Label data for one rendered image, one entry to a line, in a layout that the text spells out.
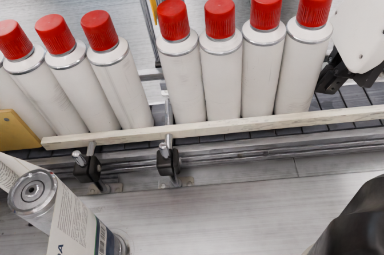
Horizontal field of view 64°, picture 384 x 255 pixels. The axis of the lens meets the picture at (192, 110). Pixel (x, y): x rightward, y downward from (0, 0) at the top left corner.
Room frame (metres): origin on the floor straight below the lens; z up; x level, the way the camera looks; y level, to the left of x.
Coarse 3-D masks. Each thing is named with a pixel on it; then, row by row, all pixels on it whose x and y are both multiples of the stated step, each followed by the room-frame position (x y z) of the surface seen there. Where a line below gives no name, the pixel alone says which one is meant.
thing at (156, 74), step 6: (324, 60) 0.31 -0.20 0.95; (138, 72) 0.34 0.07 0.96; (144, 72) 0.34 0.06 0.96; (150, 72) 0.33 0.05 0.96; (156, 72) 0.33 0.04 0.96; (162, 72) 0.33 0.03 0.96; (144, 78) 0.33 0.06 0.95; (150, 78) 0.33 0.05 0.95; (156, 78) 0.33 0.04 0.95; (162, 78) 0.33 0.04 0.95
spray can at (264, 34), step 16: (256, 0) 0.28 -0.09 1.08; (272, 0) 0.28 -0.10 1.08; (256, 16) 0.28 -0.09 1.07; (272, 16) 0.27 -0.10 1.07; (256, 32) 0.28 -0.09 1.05; (272, 32) 0.27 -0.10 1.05; (256, 48) 0.27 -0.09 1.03; (272, 48) 0.26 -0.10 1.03; (256, 64) 0.27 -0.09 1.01; (272, 64) 0.27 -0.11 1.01; (256, 80) 0.27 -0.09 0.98; (272, 80) 0.27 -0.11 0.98; (256, 96) 0.27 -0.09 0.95; (272, 96) 0.27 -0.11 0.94; (256, 112) 0.27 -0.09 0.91; (272, 112) 0.27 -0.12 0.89
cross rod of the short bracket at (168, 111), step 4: (168, 100) 0.32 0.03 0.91; (168, 104) 0.31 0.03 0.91; (168, 108) 0.30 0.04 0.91; (168, 112) 0.30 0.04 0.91; (172, 112) 0.30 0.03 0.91; (168, 116) 0.29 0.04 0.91; (172, 116) 0.29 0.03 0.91; (168, 120) 0.28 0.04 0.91; (172, 120) 0.28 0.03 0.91; (168, 124) 0.27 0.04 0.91; (172, 124) 0.27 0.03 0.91; (168, 136) 0.25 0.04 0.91; (172, 136) 0.25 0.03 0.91; (168, 140) 0.25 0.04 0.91; (172, 140) 0.25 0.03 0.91; (168, 144) 0.24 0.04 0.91; (172, 144) 0.24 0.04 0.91; (172, 148) 0.23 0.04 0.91
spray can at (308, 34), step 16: (304, 0) 0.28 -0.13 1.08; (320, 0) 0.27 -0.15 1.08; (304, 16) 0.27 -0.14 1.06; (320, 16) 0.26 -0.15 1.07; (288, 32) 0.28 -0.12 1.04; (304, 32) 0.27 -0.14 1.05; (320, 32) 0.26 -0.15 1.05; (288, 48) 0.27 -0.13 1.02; (304, 48) 0.26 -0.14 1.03; (320, 48) 0.26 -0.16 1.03; (288, 64) 0.27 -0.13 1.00; (304, 64) 0.26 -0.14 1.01; (320, 64) 0.26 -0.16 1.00; (288, 80) 0.27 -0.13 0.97; (304, 80) 0.26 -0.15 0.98; (288, 96) 0.26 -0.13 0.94; (304, 96) 0.26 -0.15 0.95; (288, 112) 0.26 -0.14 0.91
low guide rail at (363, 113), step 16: (304, 112) 0.25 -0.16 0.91; (320, 112) 0.25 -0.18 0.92; (336, 112) 0.24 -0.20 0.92; (352, 112) 0.24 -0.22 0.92; (368, 112) 0.23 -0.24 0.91; (144, 128) 0.27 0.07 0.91; (160, 128) 0.27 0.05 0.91; (176, 128) 0.26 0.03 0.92; (192, 128) 0.26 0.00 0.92; (208, 128) 0.25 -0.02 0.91; (224, 128) 0.25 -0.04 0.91; (240, 128) 0.25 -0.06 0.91; (256, 128) 0.25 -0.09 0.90; (272, 128) 0.24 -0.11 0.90; (48, 144) 0.27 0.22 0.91; (64, 144) 0.27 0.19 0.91; (80, 144) 0.27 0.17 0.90
